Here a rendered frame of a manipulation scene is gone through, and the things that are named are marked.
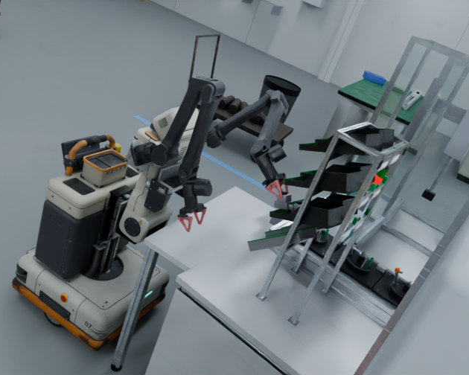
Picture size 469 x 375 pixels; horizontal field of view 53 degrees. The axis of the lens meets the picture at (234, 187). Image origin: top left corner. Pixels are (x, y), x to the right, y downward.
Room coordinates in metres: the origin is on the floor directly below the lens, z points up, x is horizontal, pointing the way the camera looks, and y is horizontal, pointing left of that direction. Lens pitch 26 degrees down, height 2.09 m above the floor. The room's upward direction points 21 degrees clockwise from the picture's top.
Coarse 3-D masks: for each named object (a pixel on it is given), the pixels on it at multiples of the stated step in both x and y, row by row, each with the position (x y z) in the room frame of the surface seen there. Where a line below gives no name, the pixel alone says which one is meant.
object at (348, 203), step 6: (318, 198) 1.81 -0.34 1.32; (324, 198) 1.79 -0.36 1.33; (330, 198) 1.91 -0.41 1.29; (336, 198) 1.90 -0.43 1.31; (342, 198) 1.88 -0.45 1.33; (348, 198) 1.87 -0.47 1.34; (354, 198) 1.82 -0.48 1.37; (312, 204) 1.81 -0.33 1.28; (342, 204) 1.74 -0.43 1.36; (348, 204) 1.78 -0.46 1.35
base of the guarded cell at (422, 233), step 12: (396, 216) 3.07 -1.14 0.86; (408, 216) 3.16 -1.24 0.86; (396, 228) 2.86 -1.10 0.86; (408, 228) 2.94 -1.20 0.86; (420, 228) 3.01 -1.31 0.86; (432, 228) 3.09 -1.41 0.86; (396, 240) 2.69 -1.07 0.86; (420, 240) 2.82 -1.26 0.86; (432, 240) 2.89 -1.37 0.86; (420, 252) 2.65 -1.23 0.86
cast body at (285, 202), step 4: (284, 192) 1.79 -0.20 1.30; (284, 196) 1.77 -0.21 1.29; (288, 196) 1.78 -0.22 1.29; (276, 200) 1.79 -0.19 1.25; (280, 200) 1.77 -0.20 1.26; (284, 200) 1.76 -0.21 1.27; (288, 200) 1.78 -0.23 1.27; (276, 204) 1.78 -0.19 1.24; (280, 204) 1.77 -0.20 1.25; (284, 204) 1.76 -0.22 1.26; (288, 204) 1.76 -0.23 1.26; (292, 204) 1.79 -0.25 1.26; (280, 208) 1.77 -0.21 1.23; (284, 208) 1.75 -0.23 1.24; (288, 208) 1.76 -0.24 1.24; (292, 208) 1.75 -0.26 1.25
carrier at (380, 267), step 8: (344, 248) 2.13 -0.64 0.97; (336, 256) 2.02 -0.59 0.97; (352, 256) 2.04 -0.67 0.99; (360, 256) 2.01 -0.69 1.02; (368, 256) 1.95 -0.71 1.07; (344, 264) 1.97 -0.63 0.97; (352, 264) 1.97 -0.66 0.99; (360, 264) 2.00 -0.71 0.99; (368, 264) 1.98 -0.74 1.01; (376, 264) 2.09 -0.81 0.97; (352, 272) 1.93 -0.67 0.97; (360, 272) 1.95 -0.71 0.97; (368, 272) 1.97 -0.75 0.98; (376, 272) 2.01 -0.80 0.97; (384, 272) 2.04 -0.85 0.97; (360, 280) 1.89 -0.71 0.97; (368, 280) 1.92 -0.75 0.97; (376, 280) 1.94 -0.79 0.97; (368, 288) 1.86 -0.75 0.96
